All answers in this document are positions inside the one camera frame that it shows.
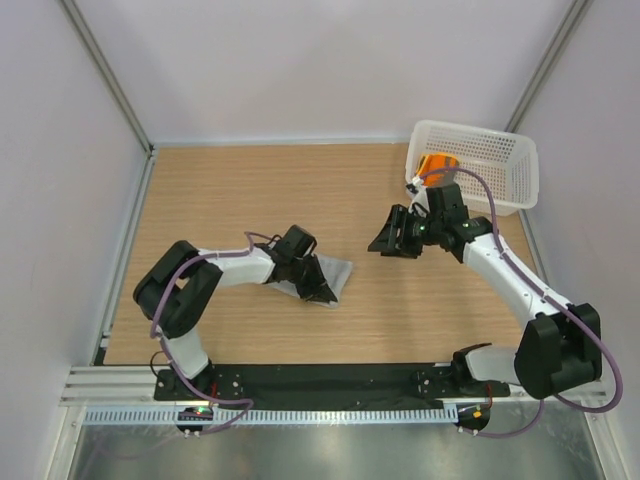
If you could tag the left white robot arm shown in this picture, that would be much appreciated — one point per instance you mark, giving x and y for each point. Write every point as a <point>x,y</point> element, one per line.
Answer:
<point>175,293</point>

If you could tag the aluminium frame post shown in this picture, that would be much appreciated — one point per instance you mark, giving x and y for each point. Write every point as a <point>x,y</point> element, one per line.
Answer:
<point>560,40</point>
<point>101,63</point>

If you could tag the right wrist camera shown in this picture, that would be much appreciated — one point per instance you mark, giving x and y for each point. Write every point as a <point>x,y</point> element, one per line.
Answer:
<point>418,197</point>

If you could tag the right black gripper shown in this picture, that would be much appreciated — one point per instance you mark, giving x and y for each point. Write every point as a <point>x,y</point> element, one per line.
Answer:
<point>387,241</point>

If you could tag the grey cloth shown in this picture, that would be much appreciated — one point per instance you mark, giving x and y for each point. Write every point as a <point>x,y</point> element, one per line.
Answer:
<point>336,271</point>

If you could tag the left aluminium frame post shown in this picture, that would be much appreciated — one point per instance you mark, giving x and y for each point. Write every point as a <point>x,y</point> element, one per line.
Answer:
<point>101,63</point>

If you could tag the right aluminium frame post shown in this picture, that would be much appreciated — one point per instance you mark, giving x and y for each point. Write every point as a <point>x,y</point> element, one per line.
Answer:
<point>560,40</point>

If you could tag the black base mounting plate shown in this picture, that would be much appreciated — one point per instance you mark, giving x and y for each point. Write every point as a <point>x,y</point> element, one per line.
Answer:
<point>347,387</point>

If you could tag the white perforated plastic basket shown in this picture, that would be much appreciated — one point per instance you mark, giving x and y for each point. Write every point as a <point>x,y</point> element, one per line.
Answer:
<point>507,162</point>

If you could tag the orange grey giraffe towel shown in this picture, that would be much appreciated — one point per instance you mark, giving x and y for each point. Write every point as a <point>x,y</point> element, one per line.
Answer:
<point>435,169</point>

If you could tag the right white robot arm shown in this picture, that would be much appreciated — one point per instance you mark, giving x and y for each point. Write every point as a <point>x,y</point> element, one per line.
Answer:
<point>556,352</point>

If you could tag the white slotted cable duct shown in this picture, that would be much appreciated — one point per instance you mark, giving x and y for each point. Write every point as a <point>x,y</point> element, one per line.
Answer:
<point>196,416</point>

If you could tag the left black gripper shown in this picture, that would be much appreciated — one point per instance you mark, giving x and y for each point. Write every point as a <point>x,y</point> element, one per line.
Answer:
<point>317,289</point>

